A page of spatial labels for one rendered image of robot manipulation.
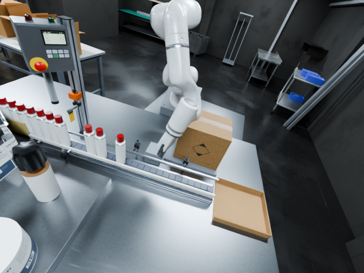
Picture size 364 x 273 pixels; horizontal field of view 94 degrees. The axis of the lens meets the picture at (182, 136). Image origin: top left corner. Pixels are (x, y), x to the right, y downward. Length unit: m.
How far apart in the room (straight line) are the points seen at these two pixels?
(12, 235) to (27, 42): 0.68
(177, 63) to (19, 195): 0.87
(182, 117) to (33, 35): 0.65
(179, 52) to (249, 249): 0.94
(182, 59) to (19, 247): 0.79
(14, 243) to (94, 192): 0.32
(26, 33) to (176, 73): 0.58
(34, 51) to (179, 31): 0.59
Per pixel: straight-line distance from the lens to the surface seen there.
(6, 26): 3.29
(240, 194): 1.16
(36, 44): 0.96
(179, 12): 0.73
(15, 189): 1.07
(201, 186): 1.02
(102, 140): 0.96
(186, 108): 0.67
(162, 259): 0.89
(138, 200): 0.97
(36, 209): 0.98
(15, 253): 0.76
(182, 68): 0.69
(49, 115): 1.09
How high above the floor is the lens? 1.68
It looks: 39 degrees down
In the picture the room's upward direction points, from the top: 16 degrees clockwise
